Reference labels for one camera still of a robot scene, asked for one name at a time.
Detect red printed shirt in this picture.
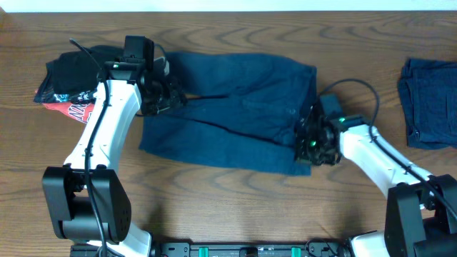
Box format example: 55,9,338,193
34,91,96,124

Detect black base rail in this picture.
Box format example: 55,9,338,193
69,241,353,257

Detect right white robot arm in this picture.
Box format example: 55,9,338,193
296,107,456,256

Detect folded navy garment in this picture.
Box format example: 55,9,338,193
398,59,456,150

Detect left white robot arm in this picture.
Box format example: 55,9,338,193
42,57,186,256

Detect folded black garment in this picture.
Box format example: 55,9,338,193
34,45,123,104

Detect dark blue shorts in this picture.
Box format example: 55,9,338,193
139,52,317,176

